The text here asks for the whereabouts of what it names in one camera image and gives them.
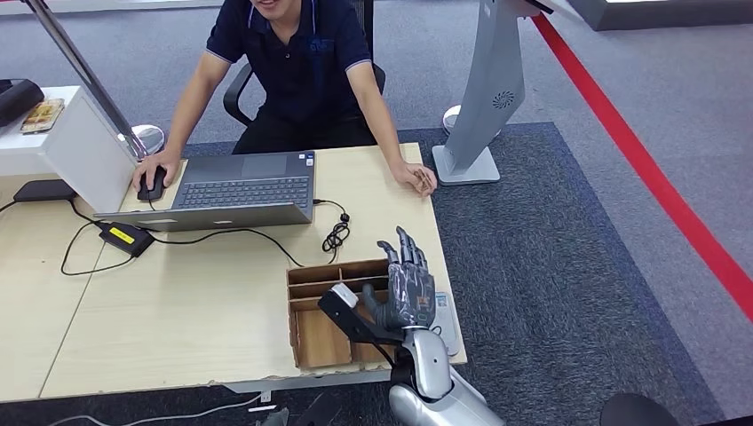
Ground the person's right hand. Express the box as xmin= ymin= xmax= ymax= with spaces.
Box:
xmin=131 ymin=149 xmax=182 ymax=193

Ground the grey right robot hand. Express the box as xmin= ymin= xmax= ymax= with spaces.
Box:
xmin=361 ymin=225 xmax=438 ymax=330

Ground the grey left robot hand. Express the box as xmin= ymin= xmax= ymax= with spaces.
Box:
xmin=256 ymin=406 xmax=290 ymax=426

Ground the person's left hand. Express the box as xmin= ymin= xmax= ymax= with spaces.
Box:
xmin=392 ymin=162 xmax=439 ymax=198

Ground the black computer mouse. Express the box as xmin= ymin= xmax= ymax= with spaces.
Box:
xmin=137 ymin=166 xmax=168 ymax=201

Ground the white card reader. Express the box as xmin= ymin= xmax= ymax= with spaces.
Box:
xmin=431 ymin=292 xmax=463 ymax=358

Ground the orange patterned key card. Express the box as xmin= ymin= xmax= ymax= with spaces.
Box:
xmin=20 ymin=98 xmax=66 ymax=135

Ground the person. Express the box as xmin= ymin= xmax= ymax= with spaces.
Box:
xmin=131 ymin=0 xmax=439 ymax=198

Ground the clear plastic film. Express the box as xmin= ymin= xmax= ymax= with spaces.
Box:
xmin=384 ymin=261 xmax=438 ymax=329

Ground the silver round base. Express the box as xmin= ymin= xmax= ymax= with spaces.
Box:
xmin=442 ymin=104 xmax=503 ymax=139

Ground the white counter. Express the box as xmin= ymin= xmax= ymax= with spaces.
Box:
xmin=0 ymin=86 xmax=139 ymax=214

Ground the black yellow-labelled power adapter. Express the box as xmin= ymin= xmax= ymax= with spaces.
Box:
xmin=99 ymin=220 xmax=156 ymax=258

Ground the grey laptop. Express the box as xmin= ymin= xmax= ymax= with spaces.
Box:
xmin=93 ymin=151 xmax=317 ymax=233

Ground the wooden compartment organizer box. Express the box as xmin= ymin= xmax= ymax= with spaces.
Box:
xmin=286 ymin=258 xmax=396 ymax=370

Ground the black office chair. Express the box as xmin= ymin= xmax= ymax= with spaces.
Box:
xmin=222 ymin=0 xmax=388 ymax=128

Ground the silver pole with round base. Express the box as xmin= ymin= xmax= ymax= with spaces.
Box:
xmin=24 ymin=0 xmax=166 ymax=161

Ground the black flat box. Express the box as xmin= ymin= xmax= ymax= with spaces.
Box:
xmin=12 ymin=178 xmax=77 ymax=203

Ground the black countertop device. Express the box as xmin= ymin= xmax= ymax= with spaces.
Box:
xmin=0 ymin=79 xmax=45 ymax=128

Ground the dark grey carpet rug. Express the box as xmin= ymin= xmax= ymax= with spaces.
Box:
xmin=182 ymin=122 xmax=725 ymax=426

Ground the black round object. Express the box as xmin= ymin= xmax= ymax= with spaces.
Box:
xmin=599 ymin=393 xmax=680 ymax=426

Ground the dark grey platform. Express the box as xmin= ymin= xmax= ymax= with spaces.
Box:
xmin=567 ymin=0 xmax=753 ymax=32

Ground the grey desk frame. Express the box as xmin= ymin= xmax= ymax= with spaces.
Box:
xmin=223 ymin=368 xmax=395 ymax=395

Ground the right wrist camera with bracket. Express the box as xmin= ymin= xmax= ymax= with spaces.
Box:
xmin=317 ymin=282 xmax=407 ymax=346

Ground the white cable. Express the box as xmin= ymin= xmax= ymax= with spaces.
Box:
xmin=46 ymin=392 xmax=263 ymax=426

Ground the black laptop charger cable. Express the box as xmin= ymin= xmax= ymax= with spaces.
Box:
xmin=147 ymin=198 xmax=353 ymax=269

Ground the black mains cable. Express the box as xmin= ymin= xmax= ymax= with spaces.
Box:
xmin=60 ymin=198 xmax=139 ymax=276

